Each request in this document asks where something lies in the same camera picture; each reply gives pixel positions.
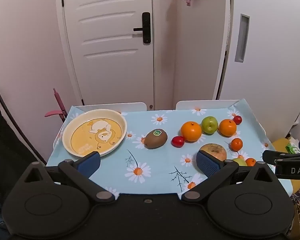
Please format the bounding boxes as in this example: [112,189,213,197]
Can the black door lock handle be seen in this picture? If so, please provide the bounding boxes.
[133,12,151,44]

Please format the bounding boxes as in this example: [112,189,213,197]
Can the recessed door handle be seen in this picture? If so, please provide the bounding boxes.
[235,14,250,62]

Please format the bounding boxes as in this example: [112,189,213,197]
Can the large orange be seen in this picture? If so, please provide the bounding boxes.
[180,121,202,142]
[219,119,237,137]

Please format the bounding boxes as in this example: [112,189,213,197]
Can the white chair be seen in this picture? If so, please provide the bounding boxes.
[176,100,240,110]

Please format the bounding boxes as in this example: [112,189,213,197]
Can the large red-yellow apple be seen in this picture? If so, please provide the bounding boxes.
[199,143,227,162]

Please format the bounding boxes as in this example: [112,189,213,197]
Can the yellowish cardboard box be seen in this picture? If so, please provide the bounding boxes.
[272,137,300,155]

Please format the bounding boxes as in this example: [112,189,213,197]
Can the blue daisy print tablecloth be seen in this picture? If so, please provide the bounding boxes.
[46,99,294,200]

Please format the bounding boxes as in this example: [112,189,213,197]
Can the yellowish green apple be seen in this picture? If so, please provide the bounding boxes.
[231,157,248,167]

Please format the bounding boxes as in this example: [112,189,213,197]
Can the green packet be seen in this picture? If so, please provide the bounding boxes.
[285,142,300,154]

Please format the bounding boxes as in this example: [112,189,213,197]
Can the white panelled door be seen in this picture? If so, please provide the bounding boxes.
[55,0,155,105]

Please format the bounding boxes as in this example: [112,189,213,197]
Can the pink plastic stand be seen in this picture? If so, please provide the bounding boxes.
[45,88,68,123]

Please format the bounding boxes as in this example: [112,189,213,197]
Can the brown kiwi with green sticker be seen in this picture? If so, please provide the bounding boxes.
[143,128,168,150]

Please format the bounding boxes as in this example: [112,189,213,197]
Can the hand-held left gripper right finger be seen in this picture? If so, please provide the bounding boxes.
[181,150,278,204]

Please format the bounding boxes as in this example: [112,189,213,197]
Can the white sliding door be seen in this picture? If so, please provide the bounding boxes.
[216,0,300,135]

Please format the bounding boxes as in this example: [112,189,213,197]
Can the cream plate with duck print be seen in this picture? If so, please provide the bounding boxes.
[62,109,127,157]

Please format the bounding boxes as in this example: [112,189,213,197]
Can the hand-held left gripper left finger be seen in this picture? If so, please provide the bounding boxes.
[22,151,115,204]

